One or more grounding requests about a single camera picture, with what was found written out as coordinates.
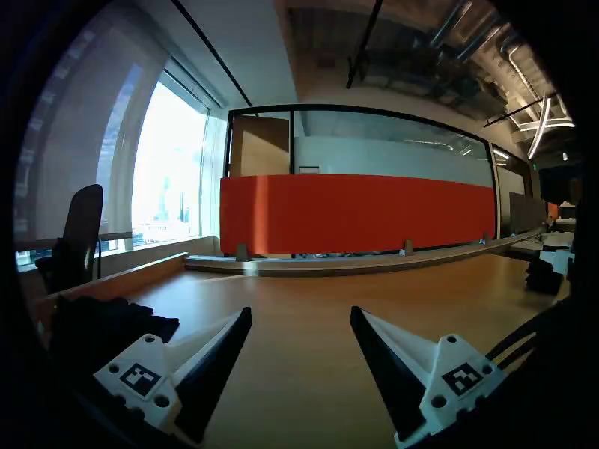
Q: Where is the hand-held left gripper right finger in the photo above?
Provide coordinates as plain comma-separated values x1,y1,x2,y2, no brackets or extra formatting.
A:
350,305,509,449

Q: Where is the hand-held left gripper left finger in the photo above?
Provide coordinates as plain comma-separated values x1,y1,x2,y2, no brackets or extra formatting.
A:
92,306,254,445

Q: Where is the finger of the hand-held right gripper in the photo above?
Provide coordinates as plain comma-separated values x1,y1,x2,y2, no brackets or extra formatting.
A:
538,250,573,275

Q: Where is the stack of black towels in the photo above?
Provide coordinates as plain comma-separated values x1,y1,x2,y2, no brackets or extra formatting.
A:
523,254,565,296

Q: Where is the grey desk screen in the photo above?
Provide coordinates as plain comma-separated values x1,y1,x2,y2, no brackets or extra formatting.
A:
508,192,547,236

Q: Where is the heap of black towels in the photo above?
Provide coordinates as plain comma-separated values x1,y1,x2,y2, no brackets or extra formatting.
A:
48,294,181,378

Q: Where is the black office chair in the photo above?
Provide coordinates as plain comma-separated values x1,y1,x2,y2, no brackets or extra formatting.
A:
34,183,105,296

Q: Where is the red desk screen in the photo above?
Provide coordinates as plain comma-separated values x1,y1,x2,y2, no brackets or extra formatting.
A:
184,174,546,278

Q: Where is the black cable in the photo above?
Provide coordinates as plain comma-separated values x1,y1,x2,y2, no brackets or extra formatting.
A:
485,320,539,370

